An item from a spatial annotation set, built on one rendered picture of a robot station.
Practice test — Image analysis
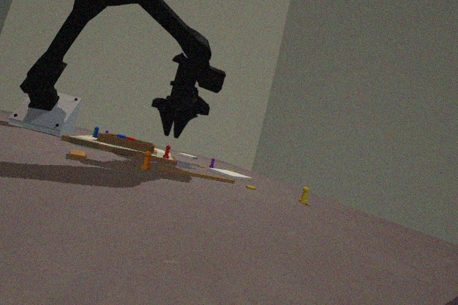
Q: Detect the orange pawn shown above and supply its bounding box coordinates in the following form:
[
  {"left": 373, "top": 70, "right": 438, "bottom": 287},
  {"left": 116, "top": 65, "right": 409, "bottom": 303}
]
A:
[{"left": 141, "top": 150, "right": 151, "bottom": 170}]

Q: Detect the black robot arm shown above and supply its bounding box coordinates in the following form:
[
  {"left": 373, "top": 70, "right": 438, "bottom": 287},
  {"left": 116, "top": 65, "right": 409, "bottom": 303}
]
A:
[{"left": 20, "top": 0, "right": 226, "bottom": 111}]

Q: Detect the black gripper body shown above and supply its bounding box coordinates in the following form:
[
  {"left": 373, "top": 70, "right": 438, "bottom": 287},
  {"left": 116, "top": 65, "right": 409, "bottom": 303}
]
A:
[{"left": 152, "top": 77, "right": 210, "bottom": 116}]

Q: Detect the dark red pawn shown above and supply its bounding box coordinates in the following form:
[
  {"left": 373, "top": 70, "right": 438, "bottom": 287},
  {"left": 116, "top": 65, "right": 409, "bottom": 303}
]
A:
[{"left": 163, "top": 146, "right": 170, "bottom": 159}]

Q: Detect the brown flat bar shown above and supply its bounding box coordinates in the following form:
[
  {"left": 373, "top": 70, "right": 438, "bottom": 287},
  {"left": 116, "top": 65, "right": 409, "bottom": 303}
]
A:
[{"left": 158, "top": 166, "right": 235, "bottom": 183}]

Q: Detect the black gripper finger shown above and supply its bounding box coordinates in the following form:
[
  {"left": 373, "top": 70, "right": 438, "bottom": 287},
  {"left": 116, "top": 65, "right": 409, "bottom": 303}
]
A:
[
  {"left": 158, "top": 108, "right": 174, "bottom": 136},
  {"left": 174, "top": 109, "right": 198, "bottom": 138}
]

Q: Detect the yellow pawn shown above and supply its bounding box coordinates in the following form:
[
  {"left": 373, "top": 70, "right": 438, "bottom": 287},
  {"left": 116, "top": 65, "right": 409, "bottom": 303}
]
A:
[{"left": 299, "top": 187, "right": 309, "bottom": 204}]

